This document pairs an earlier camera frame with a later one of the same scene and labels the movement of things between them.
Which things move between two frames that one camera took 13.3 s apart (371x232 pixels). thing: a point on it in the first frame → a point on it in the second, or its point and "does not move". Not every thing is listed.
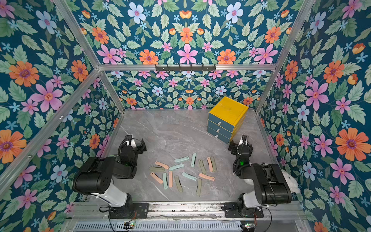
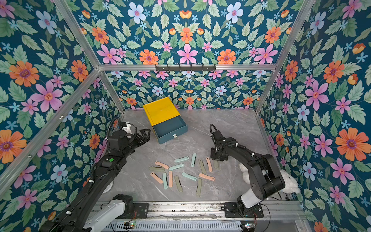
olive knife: (203, 168) does not move
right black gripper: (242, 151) → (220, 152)
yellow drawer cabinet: (226, 118) → (160, 111)
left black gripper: (138, 148) → (145, 138)
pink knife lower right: (206, 177) does not move
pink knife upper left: (162, 164) does not move
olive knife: (178, 184) does not move
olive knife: (199, 187) does not move
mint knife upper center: (181, 159) does not move
